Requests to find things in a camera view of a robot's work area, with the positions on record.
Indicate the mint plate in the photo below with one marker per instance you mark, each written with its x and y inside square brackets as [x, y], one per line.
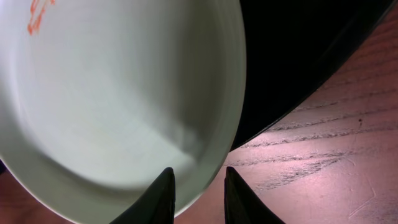
[99, 97]

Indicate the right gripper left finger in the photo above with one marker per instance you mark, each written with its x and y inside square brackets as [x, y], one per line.
[156, 205]

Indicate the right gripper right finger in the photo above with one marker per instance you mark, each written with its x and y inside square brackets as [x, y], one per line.
[242, 205]

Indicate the round black tray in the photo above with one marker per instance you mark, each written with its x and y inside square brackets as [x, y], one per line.
[293, 47]

